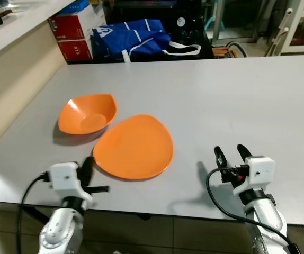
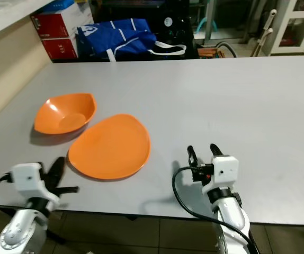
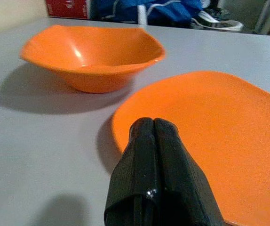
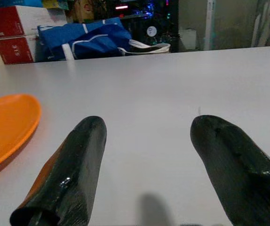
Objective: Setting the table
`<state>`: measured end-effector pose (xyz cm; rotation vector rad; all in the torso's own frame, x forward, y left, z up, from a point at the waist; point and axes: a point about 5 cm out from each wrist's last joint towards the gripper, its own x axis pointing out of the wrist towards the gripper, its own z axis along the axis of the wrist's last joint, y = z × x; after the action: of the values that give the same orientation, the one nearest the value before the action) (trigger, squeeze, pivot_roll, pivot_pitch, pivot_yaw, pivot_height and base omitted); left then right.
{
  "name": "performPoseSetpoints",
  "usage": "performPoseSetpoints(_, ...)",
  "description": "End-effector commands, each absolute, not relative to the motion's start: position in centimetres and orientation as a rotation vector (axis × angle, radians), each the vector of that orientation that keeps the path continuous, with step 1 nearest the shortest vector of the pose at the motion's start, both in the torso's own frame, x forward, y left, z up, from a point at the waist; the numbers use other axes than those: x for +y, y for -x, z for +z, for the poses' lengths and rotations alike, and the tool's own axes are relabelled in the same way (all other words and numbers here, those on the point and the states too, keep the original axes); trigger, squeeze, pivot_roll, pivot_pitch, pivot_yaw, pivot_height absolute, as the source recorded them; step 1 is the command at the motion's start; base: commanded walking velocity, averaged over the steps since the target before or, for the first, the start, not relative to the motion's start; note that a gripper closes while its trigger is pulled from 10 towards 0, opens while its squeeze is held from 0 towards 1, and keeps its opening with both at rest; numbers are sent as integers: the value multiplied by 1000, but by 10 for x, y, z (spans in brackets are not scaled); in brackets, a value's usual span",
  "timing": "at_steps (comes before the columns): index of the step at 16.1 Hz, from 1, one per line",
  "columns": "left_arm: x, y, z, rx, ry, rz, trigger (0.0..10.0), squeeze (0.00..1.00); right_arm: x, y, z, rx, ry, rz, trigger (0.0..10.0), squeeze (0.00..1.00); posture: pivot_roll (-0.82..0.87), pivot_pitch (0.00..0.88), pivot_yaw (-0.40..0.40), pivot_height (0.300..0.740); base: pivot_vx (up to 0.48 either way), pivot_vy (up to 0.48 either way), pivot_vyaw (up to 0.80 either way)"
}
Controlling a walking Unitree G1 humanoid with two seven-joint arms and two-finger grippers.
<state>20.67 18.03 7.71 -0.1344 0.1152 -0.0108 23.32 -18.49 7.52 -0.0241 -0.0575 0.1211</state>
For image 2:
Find orange plate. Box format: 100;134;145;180
68;113;151;181

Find orange bowl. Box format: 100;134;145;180
34;93;97;135

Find white walking crutch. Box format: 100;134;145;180
250;28;274;56
255;9;278;56

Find black machine white dial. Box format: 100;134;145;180
152;0;200;58

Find red white cardboard box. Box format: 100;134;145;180
31;4;90;41

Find white cabinet glass doors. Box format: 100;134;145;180
269;0;304;55

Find blue cardboard box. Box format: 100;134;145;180
38;0;76;13

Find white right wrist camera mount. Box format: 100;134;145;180
205;156;240;199

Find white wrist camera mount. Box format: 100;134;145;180
205;156;240;199
10;162;60;211

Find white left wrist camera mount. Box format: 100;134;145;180
10;162;60;211

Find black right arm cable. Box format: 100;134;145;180
172;166;258;254

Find blue bag white straps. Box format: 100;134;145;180
75;19;187;62

